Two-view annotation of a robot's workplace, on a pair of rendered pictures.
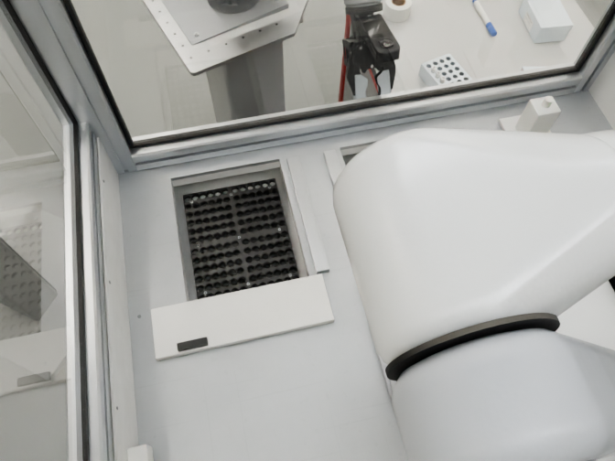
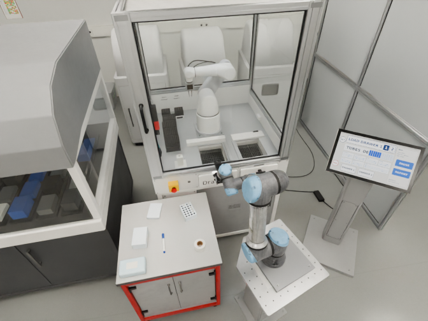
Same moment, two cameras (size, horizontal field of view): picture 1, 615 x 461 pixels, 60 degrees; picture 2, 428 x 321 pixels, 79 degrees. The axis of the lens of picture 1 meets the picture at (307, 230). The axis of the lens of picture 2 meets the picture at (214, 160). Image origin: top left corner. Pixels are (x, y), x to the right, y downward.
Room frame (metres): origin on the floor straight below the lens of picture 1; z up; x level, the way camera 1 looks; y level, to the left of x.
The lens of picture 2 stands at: (2.08, -0.07, 2.26)
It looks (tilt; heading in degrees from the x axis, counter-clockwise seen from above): 41 degrees down; 184
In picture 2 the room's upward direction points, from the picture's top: 1 degrees counter-clockwise
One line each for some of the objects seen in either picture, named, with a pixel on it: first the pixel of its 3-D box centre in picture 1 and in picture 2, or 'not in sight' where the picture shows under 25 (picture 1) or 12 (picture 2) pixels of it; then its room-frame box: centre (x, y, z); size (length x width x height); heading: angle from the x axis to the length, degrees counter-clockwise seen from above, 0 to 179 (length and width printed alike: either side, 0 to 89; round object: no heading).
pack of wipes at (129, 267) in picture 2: not in sight; (132, 267); (1.37, -0.61, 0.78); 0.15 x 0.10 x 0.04; 104
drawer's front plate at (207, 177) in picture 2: not in sight; (218, 178); (0.71, -0.13, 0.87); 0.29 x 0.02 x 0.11; 104
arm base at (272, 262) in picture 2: not in sight; (274, 251); (1.26, 0.22, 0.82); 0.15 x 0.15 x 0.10
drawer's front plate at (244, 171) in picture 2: not in sight; (258, 172); (0.64, 0.17, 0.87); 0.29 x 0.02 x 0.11; 104
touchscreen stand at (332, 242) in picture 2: not in sight; (346, 210); (0.69, 0.92, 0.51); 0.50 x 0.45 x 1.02; 157
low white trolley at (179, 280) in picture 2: not in sight; (174, 259); (1.11, -0.46, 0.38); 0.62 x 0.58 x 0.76; 104
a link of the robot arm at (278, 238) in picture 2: not in sight; (276, 241); (1.26, 0.22, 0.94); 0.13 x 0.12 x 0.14; 116
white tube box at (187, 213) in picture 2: not in sight; (188, 211); (0.95, -0.34, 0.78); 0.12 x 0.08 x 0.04; 28
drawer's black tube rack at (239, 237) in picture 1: (241, 245); not in sight; (0.44, 0.12, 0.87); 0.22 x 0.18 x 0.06; 14
